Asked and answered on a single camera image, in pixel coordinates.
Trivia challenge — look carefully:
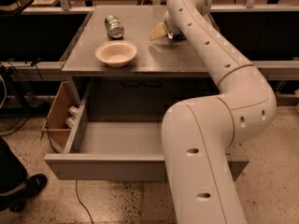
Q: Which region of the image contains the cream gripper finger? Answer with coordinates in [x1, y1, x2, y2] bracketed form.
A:
[149, 22, 167, 41]

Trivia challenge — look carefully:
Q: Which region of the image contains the blue chip bag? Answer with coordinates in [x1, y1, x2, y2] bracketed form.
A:
[167, 31, 186, 40]

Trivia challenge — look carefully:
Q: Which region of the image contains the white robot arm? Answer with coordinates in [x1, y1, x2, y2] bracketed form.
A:
[149, 0, 277, 224]

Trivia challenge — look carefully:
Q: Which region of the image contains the grey open top drawer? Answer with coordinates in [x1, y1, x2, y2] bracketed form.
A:
[44, 81, 249, 182]

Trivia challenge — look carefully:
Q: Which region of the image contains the green soda can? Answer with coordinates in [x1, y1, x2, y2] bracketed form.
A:
[105, 15, 124, 39]

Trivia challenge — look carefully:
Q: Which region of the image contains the white paper bowl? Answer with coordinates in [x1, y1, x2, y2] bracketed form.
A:
[95, 40, 137, 68]

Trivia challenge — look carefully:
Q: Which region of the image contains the grey cabinet table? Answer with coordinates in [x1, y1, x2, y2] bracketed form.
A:
[63, 6, 218, 110]

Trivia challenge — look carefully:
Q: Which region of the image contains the white can in box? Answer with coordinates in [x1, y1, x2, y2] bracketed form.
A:
[65, 117, 75, 128]
[68, 106, 78, 117]

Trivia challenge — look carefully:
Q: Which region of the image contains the brown cardboard box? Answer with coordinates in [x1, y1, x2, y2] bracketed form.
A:
[42, 81, 78, 149]

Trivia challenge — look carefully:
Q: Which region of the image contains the black equipment stand left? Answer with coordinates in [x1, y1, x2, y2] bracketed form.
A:
[0, 62, 44, 113]

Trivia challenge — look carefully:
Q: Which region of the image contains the black shoe and leg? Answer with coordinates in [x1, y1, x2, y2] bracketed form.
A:
[0, 137, 48, 212]

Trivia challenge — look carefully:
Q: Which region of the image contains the black floor cable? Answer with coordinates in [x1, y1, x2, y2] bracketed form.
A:
[74, 180, 95, 224]

